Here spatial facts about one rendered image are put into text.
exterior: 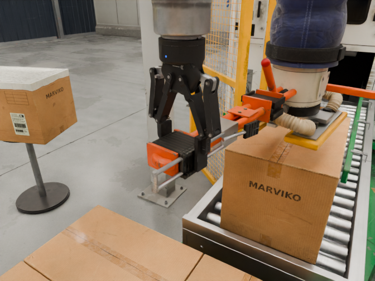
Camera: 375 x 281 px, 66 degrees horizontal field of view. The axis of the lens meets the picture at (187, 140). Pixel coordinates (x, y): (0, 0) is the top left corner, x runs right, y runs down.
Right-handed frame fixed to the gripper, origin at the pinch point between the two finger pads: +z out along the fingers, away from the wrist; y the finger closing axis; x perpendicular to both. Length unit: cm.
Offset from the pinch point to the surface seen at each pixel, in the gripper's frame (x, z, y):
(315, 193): -53, 34, -14
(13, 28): -388, 72, 1110
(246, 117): -20.8, -0.6, -1.9
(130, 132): -163, 122, 226
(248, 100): -30.0, -1.5, 2.9
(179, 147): 2.5, -1.8, -1.5
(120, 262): -8, 67, 39
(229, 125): -13.1, -1.0, -1.9
